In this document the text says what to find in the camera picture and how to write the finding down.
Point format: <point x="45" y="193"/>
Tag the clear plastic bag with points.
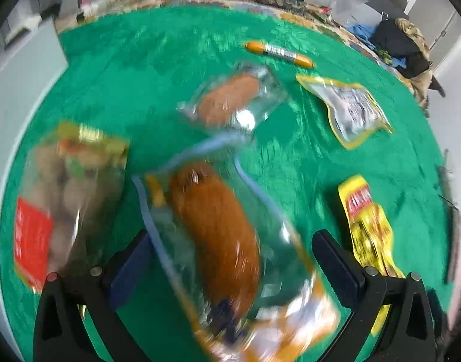
<point x="349" y="3"/>

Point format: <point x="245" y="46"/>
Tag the grey packet with yellow edge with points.
<point x="354" y="107"/>

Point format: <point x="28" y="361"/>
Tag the floral bedsheet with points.
<point x="309" y="11"/>

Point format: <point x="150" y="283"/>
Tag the white rectangular box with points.
<point x="27" y="56"/>

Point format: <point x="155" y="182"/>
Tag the black clothes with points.
<point x="396" y="41"/>

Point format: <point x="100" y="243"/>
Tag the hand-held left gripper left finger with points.
<point x="130" y="267"/>

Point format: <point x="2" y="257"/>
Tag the blue cloth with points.
<point x="360" y="32"/>

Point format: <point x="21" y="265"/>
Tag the red label meatball packet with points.
<point x="64" y="196"/>

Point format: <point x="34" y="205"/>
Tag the white power strip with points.
<point x="91" y="7"/>

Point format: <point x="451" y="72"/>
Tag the black chair armrest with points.
<point x="437" y="85"/>

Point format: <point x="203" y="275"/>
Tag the yellow and red snack packet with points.
<point x="366" y="230"/>

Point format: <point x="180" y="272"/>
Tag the clear pack brown meatball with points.
<point x="226" y="100"/>

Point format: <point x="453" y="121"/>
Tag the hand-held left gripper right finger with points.
<point x="337" y="267"/>

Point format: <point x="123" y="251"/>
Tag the orange sausage stick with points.
<point x="279" y="53"/>

